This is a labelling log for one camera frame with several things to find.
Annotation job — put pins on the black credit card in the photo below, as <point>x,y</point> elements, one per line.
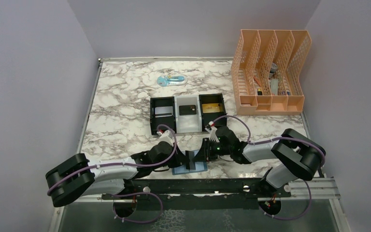
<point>191,160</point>

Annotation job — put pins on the white credit card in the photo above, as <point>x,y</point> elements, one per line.
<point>163,111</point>

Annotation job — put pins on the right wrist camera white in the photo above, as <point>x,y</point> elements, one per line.
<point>212,131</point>

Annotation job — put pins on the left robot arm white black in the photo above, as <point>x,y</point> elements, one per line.
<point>79,176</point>

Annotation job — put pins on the blue blister pack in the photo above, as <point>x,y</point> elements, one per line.
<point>169,80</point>

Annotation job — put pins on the black right tray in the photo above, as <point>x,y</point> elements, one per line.
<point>211,98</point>

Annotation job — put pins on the black left tray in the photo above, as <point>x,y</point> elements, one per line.
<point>168,120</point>

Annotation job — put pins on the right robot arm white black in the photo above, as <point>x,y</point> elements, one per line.
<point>300,157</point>

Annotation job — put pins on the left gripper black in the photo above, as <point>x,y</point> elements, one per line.
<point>180,159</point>

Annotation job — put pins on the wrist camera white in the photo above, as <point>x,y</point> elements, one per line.
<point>212,131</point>
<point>166,136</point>

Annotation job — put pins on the white middle tray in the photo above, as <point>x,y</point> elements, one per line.
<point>190,123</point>

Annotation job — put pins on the gold card in right tray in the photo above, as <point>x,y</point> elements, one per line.
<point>211,108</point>

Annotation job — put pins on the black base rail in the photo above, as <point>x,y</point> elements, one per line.
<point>249,187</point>

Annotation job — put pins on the blue leather card holder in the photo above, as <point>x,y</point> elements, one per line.
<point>196,167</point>

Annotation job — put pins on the grey item in organizer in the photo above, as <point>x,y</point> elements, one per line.
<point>274,86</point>

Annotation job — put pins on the black card in middle tray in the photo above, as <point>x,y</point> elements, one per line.
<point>185,110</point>

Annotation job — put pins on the black tray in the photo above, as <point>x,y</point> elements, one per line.
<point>211,98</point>
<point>168,120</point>

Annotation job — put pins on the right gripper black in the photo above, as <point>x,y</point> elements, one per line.
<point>203,154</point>

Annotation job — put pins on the orange plastic file organizer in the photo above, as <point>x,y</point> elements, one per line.
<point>256,51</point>

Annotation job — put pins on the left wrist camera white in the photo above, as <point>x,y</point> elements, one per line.
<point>166,136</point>

